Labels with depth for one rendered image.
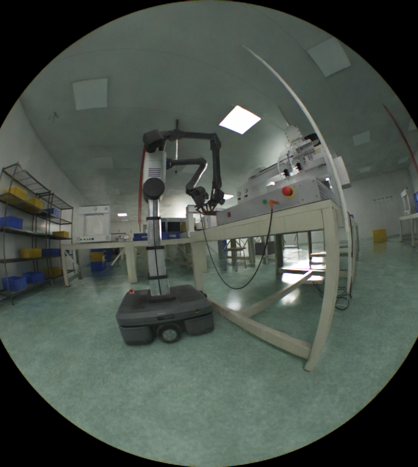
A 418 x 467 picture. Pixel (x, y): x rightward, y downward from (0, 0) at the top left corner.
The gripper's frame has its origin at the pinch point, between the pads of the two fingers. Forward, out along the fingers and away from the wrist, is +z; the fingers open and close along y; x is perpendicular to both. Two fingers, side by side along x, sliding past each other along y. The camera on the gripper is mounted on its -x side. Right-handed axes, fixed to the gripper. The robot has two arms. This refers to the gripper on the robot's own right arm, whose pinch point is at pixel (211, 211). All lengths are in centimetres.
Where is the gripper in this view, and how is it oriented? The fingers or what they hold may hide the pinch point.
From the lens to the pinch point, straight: 119.7
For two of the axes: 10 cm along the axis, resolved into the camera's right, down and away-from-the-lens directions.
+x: -8.7, -2.1, -4.4
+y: -4.7, 0.9, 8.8
